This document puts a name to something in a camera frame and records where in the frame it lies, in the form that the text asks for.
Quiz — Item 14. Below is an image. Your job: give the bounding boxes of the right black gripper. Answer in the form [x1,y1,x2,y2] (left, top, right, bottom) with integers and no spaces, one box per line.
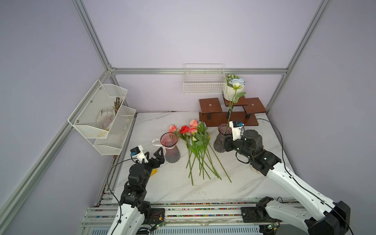
[217,133,253,160]

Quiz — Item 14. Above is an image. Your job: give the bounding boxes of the purple ribbed glass vase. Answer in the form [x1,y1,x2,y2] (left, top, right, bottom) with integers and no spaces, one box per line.
[213,123,232,153]

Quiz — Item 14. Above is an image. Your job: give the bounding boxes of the pink glass vase with ribbon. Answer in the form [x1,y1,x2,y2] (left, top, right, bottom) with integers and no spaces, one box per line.
[152,132,181,163]

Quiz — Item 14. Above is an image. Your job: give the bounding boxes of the white blue rose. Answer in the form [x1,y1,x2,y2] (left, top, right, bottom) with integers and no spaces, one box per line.
[224,74,246,126]

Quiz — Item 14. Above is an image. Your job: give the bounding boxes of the pink rose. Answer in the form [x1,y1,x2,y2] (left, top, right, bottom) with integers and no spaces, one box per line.
[169,125,194,147]
[187,119,211,185]

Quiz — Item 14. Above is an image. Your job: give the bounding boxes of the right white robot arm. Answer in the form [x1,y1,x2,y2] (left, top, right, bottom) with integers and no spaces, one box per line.
[224,130,351,235]

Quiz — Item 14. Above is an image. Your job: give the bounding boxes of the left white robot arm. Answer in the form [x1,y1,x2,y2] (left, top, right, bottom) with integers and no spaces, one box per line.
[108,146,165,235]

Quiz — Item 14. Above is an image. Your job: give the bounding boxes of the yellow object on table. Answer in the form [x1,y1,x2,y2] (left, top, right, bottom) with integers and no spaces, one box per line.
[151,169,158,176]

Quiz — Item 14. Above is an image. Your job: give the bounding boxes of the brown wooden tiered stand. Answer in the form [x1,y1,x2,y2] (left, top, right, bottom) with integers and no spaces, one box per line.
[199,97,266,127]

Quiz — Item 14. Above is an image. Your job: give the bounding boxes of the white pot with green plant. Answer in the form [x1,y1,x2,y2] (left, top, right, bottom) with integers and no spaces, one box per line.
[224,73,246,102]

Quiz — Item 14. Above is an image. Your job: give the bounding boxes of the glass item in shelf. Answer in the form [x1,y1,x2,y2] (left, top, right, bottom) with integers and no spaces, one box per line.
[96,106,115,131]

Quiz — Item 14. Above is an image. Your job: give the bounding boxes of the white two-tier mesh shelf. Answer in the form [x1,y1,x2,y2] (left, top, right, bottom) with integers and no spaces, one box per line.
[68,80,136,156]

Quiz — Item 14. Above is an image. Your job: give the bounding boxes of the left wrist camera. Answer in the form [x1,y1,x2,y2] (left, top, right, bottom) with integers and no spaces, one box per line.
[130,145,148,164]

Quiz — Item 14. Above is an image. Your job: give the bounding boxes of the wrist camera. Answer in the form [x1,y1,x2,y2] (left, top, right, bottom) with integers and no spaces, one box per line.
[229,120,244,141]
[130,145,148,164]

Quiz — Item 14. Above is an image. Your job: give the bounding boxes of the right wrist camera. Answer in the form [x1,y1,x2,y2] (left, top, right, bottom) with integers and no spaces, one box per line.
[229,120,244,141]

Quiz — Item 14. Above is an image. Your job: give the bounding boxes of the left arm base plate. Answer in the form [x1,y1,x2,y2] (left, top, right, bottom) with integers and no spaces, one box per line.
[144,208,165,225]

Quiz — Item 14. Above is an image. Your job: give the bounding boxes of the white wire wall basket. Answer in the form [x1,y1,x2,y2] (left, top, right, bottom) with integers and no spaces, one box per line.
[183,64,227,95]

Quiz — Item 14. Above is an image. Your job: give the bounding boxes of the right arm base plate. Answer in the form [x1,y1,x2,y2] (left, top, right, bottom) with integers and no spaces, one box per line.
[240,207,276,223]

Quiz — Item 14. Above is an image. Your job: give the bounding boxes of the aluminium frame rails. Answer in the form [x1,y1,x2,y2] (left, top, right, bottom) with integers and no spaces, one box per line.
[1,1,321,206]

